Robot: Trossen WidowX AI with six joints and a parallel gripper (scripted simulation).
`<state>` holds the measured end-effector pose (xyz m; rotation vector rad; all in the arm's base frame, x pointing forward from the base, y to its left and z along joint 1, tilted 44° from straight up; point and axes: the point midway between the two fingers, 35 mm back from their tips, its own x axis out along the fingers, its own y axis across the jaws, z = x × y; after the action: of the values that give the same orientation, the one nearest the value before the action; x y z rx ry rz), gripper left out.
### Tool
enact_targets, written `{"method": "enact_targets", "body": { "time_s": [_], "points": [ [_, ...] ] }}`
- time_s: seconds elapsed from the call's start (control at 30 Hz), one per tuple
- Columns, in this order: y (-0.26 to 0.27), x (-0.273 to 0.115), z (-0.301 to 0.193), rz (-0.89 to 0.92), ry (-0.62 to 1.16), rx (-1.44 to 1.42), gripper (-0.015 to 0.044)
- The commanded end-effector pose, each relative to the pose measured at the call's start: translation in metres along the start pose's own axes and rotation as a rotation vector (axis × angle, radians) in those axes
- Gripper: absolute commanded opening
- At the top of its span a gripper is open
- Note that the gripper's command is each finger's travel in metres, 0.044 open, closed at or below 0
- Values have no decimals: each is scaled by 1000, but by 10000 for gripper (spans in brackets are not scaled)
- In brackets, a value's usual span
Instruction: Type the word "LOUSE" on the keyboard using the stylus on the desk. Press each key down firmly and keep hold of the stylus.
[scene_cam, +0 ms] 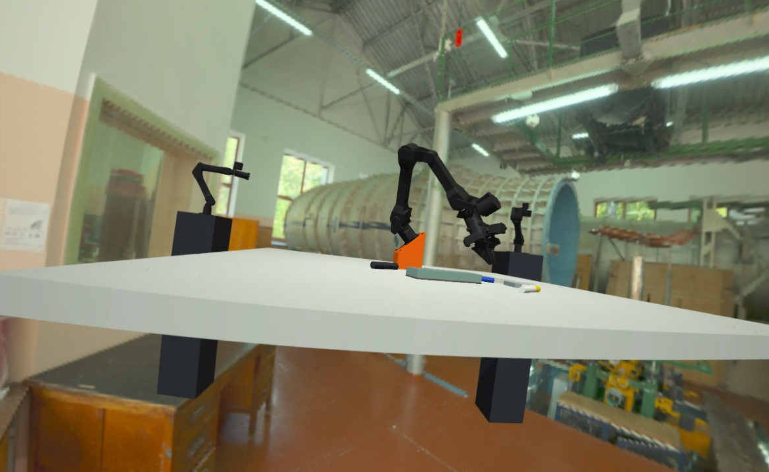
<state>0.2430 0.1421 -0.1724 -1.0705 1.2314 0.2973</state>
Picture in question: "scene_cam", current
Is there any white-keyed keyboard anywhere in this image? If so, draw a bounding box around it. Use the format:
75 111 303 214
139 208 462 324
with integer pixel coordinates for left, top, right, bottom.
406 266 482 284

